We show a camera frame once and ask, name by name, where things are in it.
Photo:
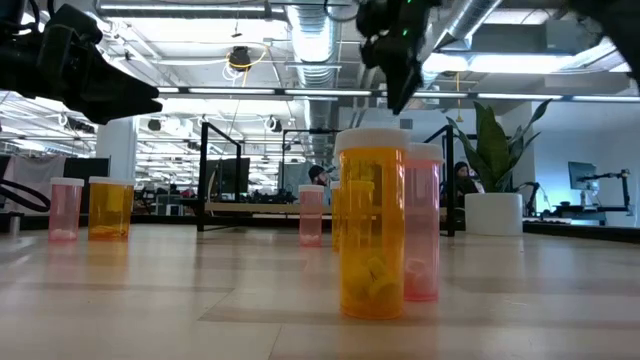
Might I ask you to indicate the black partition panel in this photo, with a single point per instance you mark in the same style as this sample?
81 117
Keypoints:
85 166

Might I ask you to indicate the wooden shelf black metal frame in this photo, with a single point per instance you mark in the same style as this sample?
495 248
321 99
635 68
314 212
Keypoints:
260 207

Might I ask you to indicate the short metal post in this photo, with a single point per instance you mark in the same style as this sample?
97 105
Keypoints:
15 225

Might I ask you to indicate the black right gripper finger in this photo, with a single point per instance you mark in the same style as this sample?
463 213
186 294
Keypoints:
402 85

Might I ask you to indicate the long LED light bar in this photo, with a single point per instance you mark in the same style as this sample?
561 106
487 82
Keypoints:
280 92

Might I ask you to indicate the grey monitor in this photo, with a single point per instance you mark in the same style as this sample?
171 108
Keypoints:
582 175

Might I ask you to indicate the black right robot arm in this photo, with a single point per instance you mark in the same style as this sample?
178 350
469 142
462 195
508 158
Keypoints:
620 30

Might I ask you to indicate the large orange pill bottle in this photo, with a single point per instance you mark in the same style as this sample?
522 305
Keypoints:
111 210

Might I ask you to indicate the snake plant in white pot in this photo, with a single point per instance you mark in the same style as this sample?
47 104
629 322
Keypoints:
494 215

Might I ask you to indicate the pink pill bottle white cap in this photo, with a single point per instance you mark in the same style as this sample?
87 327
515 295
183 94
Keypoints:
311 215
65 210
425 225

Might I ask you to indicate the black monitor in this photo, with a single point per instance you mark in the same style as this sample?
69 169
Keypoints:
232 175

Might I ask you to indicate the silver round air duct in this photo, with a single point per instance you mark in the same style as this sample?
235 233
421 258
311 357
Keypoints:
315 50
470 20

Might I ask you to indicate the pinkish grey hanging cloth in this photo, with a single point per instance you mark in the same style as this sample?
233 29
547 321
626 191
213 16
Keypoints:
30 172

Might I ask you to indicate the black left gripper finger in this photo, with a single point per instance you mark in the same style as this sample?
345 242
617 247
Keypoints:
110 95

